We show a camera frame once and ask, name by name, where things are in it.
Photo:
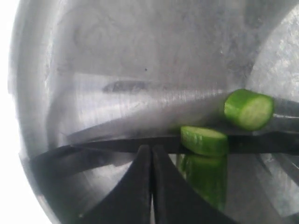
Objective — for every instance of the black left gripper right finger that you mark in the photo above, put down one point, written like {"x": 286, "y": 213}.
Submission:
{"x": 175, "y": 202}

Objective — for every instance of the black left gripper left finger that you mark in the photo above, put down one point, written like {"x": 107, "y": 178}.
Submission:
{"x": 130, "y": 201}

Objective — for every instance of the green cucumber piece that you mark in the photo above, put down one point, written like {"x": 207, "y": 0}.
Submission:
{"x": 205, "y": 169}

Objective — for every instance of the green round fruit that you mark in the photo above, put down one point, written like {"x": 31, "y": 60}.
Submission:
{"x": 248, "y": 110}

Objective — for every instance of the round steel plate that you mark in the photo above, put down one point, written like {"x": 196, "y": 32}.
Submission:
{"x": 94, "y": 80}

